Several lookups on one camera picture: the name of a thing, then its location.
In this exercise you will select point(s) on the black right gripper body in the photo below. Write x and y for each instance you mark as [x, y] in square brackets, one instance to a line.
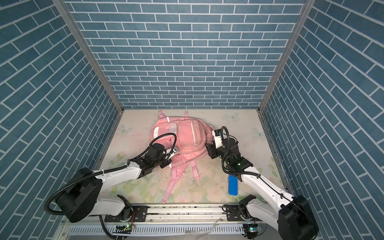
[219, 152]

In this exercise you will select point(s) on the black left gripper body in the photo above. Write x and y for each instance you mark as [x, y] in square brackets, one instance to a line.
[162, 161]

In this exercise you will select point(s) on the pink student backpack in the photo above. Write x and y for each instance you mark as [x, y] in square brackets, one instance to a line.
[192, 135]

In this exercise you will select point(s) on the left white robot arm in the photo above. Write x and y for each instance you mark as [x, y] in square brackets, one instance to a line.
[82, 196]

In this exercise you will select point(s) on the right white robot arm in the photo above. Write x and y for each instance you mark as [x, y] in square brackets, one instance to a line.
[279, 207]

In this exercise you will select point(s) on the blue pencil case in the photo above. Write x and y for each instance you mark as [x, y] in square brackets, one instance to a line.
[233, 187]

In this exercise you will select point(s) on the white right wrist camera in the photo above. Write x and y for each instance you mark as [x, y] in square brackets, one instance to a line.
[218, 138]

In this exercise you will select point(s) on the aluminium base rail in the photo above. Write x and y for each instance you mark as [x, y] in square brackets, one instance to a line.
[250, 219]

